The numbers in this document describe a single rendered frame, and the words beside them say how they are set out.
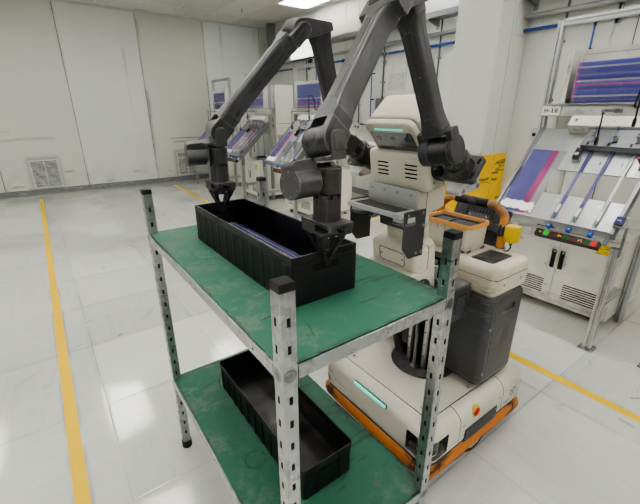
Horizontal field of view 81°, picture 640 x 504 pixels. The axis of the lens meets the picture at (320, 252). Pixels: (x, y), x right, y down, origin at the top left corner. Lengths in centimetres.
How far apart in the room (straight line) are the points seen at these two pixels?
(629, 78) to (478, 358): 198
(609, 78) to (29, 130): 761
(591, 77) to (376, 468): 259
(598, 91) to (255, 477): 279
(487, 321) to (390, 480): 67
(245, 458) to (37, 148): 719
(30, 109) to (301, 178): 743
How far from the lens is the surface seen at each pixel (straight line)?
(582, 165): 286
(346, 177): 512
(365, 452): 132
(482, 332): 158
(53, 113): 799
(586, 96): 305
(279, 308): 56
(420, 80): 104
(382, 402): 162
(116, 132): 808
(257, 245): 87
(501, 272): 150
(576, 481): 196
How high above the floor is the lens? 134
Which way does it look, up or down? 21 degrees down
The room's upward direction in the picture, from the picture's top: straight up
